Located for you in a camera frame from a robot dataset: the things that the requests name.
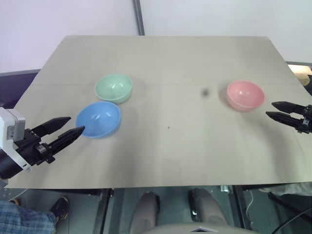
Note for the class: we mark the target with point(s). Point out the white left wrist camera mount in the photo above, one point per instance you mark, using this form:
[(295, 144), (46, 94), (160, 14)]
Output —
[(8, 129)]

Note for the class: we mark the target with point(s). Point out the light wooden object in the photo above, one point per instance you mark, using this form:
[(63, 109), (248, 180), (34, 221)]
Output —
[(301, 72)]

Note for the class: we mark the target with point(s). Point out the person's leg in plaid trousers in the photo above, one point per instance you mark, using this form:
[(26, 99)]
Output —
[(22, 217)]

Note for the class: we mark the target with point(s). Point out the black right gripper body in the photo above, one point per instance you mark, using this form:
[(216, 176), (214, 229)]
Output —
[(306, 120)]

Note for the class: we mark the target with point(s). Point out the black shoe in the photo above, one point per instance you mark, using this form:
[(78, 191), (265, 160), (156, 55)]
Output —
[(60, 207)]

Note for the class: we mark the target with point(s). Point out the dark metal table leg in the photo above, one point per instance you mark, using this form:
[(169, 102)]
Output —
[(241, 207), (102, 212)]

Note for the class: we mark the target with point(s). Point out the blue plastic bowl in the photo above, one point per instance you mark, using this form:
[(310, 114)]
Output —
[(100, 120)]

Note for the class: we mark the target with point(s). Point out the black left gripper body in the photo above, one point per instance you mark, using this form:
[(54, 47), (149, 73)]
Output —
[(33, 150)]

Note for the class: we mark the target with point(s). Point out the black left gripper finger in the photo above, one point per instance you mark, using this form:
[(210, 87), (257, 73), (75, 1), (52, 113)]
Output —
[(67, 137), (52, 124)]

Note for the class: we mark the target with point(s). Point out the pink plastic bowl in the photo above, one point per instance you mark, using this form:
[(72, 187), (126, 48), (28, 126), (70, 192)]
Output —
[(245, 96)]

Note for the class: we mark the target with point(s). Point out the dark rounded robot left leg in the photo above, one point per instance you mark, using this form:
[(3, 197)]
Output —
[(145, 212)]

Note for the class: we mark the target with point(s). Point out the grey metal pole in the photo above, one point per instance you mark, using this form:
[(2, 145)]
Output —
[(138, 17)]

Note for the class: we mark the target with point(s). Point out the grey robot torso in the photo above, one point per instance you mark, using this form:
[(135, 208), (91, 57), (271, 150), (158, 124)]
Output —
[(192, 229)]

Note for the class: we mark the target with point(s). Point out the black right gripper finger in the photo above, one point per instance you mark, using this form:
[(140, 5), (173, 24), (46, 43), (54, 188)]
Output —
[(285, 119), (287, 107)]

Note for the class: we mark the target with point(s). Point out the dark rounded robot right leg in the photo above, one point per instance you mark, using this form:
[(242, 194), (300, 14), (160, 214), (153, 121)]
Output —
[(207, 208)]

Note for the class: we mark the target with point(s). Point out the dark rounded robot leg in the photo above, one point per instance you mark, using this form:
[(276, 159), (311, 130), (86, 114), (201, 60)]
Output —
[(207, 208), (145, 212)]

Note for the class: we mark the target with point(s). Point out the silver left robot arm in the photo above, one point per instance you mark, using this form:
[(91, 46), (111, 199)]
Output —
[(6, 165)]

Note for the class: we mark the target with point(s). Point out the green plastic bowl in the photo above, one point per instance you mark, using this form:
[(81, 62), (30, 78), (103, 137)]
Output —
[(113, 89)]

